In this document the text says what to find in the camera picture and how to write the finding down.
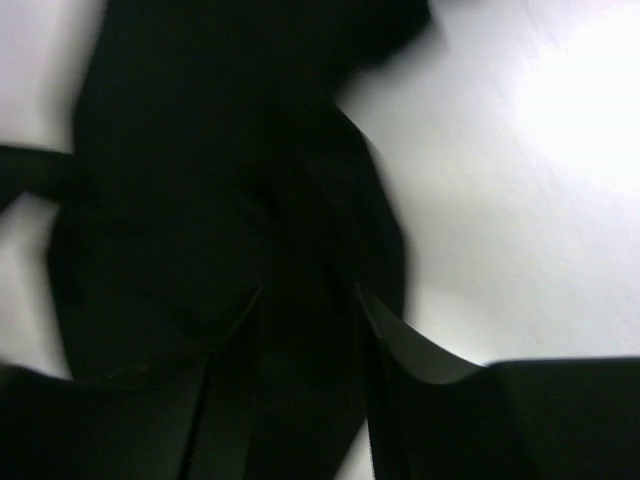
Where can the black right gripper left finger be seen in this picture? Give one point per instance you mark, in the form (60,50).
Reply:
(190,416)

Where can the black tank top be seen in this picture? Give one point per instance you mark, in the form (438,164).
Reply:
(209,157)

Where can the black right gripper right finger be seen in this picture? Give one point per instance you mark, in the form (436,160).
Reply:
(434,415)

